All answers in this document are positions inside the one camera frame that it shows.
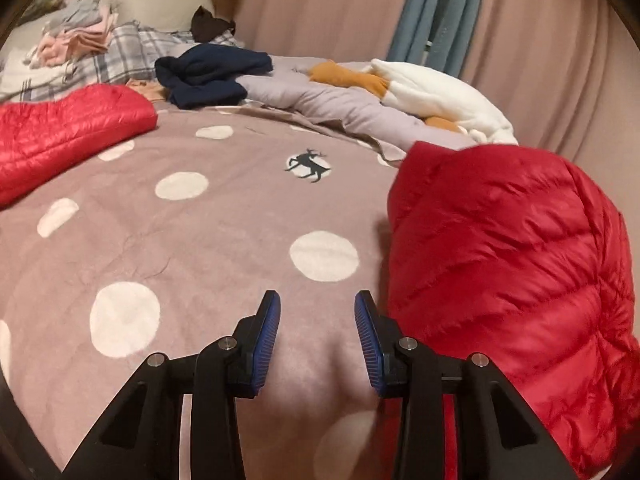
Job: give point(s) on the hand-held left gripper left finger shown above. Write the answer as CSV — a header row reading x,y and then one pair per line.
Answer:
x,y
265,345

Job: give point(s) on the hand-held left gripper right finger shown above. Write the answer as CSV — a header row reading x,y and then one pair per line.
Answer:
x,y
370,345

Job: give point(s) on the red down jacket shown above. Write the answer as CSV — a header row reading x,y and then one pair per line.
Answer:
x,y
65,130
500,260

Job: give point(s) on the pile of pink clothes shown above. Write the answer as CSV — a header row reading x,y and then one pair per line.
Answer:
x,y
75,47

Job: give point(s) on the pink polka dot blanket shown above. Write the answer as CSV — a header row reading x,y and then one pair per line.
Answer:
x,y
200,240

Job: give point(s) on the lilac garment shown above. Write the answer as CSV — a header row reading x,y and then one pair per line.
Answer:
x,y
325,105

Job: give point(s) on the white and orange fleece garment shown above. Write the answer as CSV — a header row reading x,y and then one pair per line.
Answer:
x,y
440,95

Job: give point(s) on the navy blue garment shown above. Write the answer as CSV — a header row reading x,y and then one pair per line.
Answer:
x,y
210,72

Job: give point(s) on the peach garment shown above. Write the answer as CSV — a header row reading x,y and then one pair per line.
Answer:
x,y
147,90

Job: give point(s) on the grey plaid bedding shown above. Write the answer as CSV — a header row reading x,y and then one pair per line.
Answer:
x,y
130,55

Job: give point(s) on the dark brown garment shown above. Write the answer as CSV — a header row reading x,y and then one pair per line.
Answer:
x,y
210,25

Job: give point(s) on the blue curtain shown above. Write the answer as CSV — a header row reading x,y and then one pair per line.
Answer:
x,y
430,15

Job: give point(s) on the pink curtain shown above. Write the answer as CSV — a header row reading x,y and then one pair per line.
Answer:
x,y
325,5

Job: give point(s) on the grey garment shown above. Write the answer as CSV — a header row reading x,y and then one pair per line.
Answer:
x,y
85,15

